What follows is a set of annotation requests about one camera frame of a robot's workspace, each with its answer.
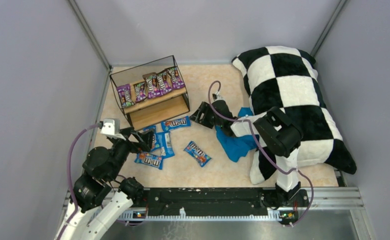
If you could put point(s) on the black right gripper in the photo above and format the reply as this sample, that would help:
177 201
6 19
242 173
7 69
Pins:
211 112

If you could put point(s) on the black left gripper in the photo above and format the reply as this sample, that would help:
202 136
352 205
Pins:
134 138

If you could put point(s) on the purple candy bag bottom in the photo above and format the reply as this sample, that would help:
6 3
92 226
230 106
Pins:
140 91

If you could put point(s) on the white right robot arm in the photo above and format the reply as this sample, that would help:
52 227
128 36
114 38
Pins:
282 138

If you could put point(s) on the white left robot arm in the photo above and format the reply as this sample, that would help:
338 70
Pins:
86 217

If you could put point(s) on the blue candy bag back side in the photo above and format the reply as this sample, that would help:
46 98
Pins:
166 149

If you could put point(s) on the blue cloth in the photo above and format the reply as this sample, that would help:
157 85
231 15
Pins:
236 147

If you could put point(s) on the black white checkered pillow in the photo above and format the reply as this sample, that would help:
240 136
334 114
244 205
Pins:
285 77

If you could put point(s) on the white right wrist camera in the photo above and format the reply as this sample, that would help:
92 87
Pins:
217 97

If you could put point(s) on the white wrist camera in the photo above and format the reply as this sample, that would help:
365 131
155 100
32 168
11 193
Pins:
217 97
111 128

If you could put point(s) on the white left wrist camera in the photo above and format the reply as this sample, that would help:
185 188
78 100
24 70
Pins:
111 128

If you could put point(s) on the wood and wire shelf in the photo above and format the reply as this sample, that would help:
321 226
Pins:
151 111

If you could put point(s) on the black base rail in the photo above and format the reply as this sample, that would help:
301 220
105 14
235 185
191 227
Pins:
213 203

